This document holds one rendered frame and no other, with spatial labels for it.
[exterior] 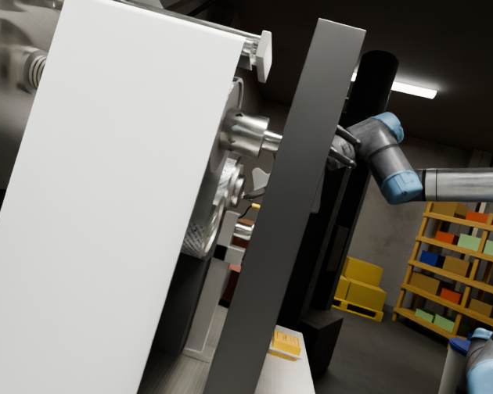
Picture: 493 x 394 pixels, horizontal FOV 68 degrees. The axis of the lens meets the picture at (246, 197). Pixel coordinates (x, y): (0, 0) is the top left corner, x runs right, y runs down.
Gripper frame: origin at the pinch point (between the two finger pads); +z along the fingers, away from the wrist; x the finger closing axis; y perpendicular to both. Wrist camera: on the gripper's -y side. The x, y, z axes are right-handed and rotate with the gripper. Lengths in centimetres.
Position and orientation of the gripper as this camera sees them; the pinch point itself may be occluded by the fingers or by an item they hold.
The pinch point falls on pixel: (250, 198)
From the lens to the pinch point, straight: 82.3
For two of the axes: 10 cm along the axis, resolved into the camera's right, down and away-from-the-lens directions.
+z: -9.2, 3.9, 0.6
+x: -0.8, -0.2, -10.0
